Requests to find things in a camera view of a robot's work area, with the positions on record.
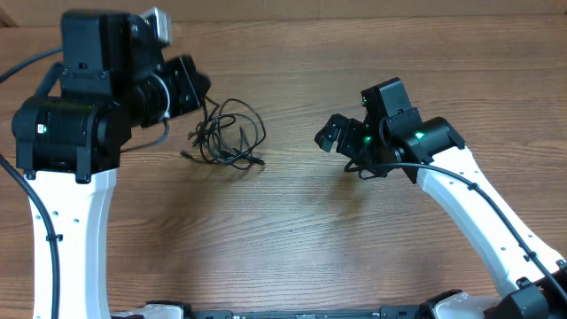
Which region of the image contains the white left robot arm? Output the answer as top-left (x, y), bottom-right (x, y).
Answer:
top-left (5, 8), bottom-right (210, 318)

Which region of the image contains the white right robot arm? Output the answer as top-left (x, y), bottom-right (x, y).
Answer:
top-left (315, 77), bottom-right (566, 319)

